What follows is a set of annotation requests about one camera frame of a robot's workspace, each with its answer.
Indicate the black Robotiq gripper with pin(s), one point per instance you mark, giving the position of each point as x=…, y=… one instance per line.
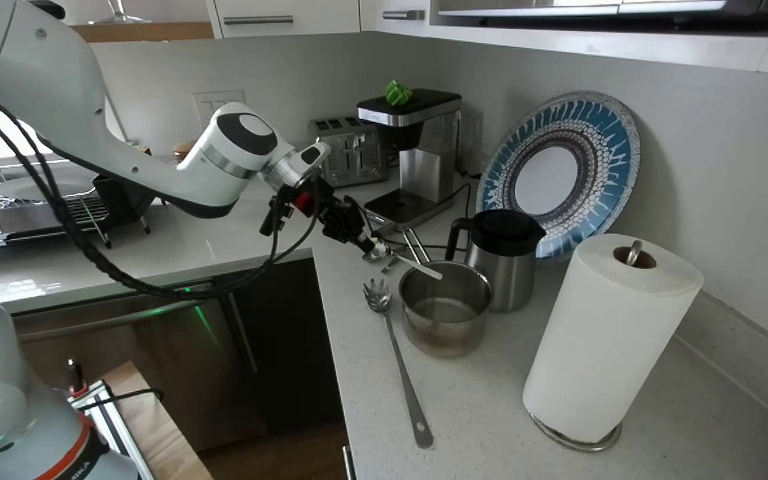
x=338, y=216

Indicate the large silver spoon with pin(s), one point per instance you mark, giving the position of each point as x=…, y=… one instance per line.
x=418, y=269

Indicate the slender small silver spoon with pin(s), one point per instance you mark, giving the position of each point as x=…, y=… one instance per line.
x=389, y=268

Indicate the silver toaster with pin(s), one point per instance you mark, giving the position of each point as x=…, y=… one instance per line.
x=352, y=156

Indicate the black and steel coffee maker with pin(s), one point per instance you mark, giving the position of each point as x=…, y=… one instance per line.
x=418, y=120

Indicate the dark lower cabinet front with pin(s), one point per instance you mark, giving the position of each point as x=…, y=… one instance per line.
x=285, y=347

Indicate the steel carafe with black lid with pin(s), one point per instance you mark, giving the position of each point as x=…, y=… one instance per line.
x=506, y=268

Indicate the small green object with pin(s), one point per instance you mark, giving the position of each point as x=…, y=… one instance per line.
x=398, y=93

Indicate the blue and white patterned plate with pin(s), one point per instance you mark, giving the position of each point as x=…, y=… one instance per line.
x=572, y=168

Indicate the narrow white upper cabinet door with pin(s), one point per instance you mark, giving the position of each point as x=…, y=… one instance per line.
x=398, y=13

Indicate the wide white upper cabinet door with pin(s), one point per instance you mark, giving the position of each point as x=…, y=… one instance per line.
x=285, y=16

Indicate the wooden lower cabinet front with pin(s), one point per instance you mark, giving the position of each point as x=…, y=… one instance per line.
x=161, y=375

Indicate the black countertop object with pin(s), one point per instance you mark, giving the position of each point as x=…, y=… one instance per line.
x=126, y=201

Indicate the white paper towel roll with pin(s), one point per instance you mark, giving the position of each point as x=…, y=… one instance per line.
x=605, y=347

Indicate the metal paper towel holder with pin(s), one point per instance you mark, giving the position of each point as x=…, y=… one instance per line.
x=580, y=440

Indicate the wooden shelf board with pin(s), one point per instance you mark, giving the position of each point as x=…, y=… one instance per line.
x=134, y=32

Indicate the metal dish rack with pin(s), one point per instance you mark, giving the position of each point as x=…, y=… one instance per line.
x=10, y=213

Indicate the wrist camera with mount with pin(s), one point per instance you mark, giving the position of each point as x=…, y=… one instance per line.
x=288, y=209

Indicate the silver metal bracket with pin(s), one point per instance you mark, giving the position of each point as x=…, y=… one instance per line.
x=104, y=417

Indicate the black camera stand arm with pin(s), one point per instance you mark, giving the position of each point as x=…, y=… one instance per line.
x=49, y=5

